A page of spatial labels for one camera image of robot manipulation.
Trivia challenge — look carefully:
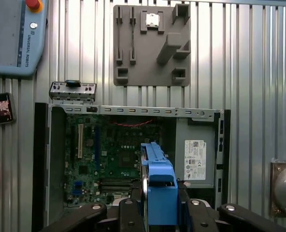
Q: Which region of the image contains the pale blue teach pendant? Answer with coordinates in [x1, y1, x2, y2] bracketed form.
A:
[0, 0, 49, 78]

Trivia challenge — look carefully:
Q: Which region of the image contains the black expansion slot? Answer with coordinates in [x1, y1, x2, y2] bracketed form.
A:
[71, 125, 77, 165]

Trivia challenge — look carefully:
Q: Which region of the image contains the CPU socket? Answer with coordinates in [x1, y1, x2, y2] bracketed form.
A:
[118, 151, 137, 169]

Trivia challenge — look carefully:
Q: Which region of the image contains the black open PC case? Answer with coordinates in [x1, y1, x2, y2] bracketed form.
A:
[32, 102, 232, 225]

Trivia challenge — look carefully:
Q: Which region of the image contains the silver CPU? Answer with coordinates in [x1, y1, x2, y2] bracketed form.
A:
[145, 13, 161, 27]

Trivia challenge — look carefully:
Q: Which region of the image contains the green motherboard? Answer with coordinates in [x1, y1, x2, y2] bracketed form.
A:
[64, 113, 177, 211]

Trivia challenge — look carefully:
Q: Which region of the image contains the smartphone with lit screen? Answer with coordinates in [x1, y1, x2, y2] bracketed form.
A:
[0, 92, 17, 126]

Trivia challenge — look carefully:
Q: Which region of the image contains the grey parts rack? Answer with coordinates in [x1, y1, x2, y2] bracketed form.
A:
[113, 3, 191, 87]

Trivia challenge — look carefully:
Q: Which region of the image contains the hard disk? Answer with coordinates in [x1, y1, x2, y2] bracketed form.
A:
[139, 142, 183, 232]

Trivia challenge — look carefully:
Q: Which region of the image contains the grey power supply unit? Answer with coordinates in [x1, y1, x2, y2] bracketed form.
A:
[175, 116, 217, 189]

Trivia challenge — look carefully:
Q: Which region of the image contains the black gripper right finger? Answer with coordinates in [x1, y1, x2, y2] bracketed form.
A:
[180, 182, 286, 232]

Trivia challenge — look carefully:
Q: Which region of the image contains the black latch with blue stripe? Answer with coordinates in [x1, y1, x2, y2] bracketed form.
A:
[64, 79, 82, 87]

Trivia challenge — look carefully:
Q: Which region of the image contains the red and black fan wire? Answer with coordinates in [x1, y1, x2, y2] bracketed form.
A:
[108, 119, 158, 128]

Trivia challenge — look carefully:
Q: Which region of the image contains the brown square base plate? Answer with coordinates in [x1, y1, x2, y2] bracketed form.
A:
[270, 161, 286, 218]

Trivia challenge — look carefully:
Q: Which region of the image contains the hinged metal slot bracket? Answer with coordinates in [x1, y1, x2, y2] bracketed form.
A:
[48, 81, 97, 102]

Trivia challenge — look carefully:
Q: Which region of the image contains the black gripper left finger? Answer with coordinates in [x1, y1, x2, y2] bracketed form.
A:
[40, 181, 144, 232]

